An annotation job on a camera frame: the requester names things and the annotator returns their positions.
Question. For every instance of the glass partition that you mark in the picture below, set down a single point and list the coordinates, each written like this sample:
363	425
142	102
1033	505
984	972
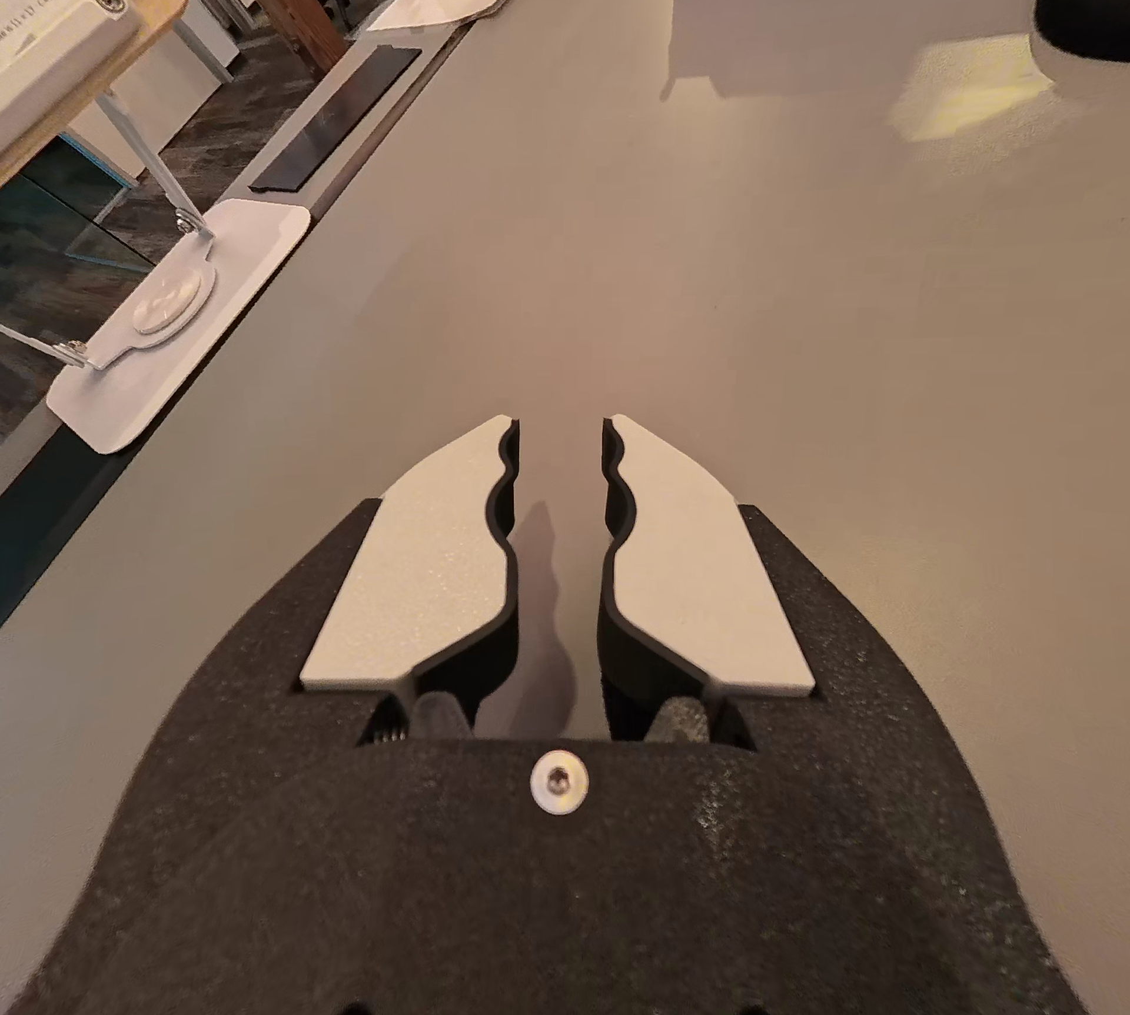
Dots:
53	229

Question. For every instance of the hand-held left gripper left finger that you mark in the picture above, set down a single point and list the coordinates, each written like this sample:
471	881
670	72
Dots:
424	582

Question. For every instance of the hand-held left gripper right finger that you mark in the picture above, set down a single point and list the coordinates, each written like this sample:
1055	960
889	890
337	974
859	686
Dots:
706	582

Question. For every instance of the white partition panel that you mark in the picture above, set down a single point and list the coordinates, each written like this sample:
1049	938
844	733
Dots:
168	97

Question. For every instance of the black desk flap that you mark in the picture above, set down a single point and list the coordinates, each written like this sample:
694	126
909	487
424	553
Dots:
335	123
35	521

